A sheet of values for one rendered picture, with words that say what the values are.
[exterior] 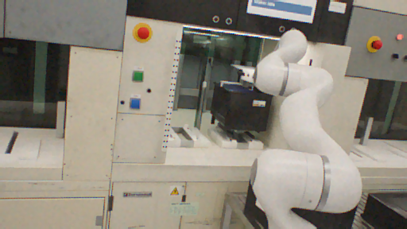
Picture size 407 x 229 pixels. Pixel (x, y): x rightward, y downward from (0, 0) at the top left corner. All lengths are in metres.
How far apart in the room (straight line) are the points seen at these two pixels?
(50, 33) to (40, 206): 0.61
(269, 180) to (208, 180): 0.80
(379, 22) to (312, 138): 0.95
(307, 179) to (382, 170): 1.26
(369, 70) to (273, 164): 1.06
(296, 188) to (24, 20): 0.95
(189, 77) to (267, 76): 1.31
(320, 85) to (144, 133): 0.67
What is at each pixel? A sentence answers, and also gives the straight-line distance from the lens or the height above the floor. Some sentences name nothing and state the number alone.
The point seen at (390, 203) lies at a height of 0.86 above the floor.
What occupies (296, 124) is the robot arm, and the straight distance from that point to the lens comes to 0.96.
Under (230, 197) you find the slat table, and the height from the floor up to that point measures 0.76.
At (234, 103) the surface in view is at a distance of 1.74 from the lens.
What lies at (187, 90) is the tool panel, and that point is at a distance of 2.38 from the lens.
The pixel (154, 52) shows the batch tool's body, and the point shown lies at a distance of 1.40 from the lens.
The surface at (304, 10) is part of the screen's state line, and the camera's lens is 1.59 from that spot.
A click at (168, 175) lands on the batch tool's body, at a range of 1.53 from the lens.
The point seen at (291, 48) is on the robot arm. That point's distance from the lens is 1.20.
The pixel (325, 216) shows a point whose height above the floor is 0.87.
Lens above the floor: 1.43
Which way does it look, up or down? 14 degrees down
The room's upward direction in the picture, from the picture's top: 9 degrees clockwise
